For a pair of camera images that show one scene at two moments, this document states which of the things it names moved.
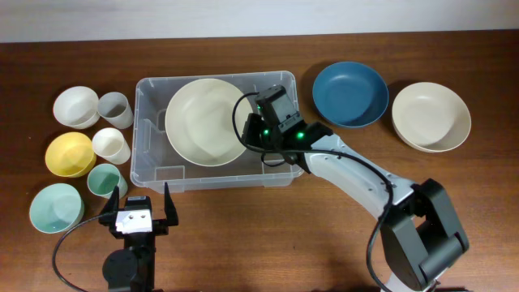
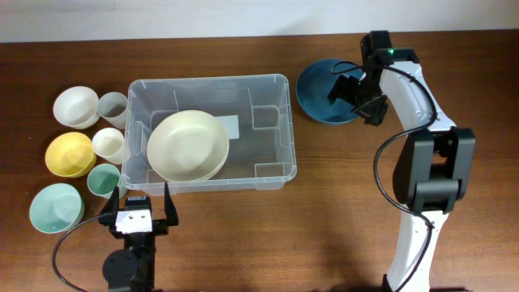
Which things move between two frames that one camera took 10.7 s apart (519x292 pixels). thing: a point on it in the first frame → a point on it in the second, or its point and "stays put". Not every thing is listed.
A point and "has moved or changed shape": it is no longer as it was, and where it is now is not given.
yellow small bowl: (70, 154) stays put
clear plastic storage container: (154, 161) stays put
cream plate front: (199, 122) → (187, 160)
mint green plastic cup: (103, 178) stays put
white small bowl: (77, 106) stays put
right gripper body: (256, 132) → (369, 102)
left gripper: (161, 226) stays put
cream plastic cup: (110, 144) stays put
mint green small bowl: (56, 208) stays put
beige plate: (431, 117) has moved or changed shape
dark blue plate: (350, 94) has moved or changed shape
